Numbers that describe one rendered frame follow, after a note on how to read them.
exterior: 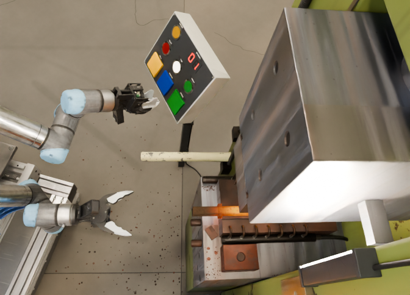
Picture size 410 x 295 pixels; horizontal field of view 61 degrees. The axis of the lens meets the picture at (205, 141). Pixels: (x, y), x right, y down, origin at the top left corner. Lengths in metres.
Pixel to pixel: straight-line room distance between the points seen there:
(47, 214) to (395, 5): 1.11
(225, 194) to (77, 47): 1.98
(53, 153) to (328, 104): 0.84
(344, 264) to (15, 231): 1.79
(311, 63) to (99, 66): 2.32
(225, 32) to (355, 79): 2.49
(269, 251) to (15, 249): 1.35
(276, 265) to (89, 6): 2.54
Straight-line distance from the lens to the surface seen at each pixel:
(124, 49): 2.89
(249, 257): 1.27
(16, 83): 2.86
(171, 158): 1.70
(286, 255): 1.38
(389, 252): 0.64
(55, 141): 1.17
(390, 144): 0.60
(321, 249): 1.43
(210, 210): 1.24
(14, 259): 2.15
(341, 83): 0.61
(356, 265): 0.65
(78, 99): 1.13
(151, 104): 1.30
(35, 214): 1.29
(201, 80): 1.31
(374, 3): 0.76
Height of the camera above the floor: 2.20
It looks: 63 degrees down
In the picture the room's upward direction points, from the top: 15 degrees clockwise
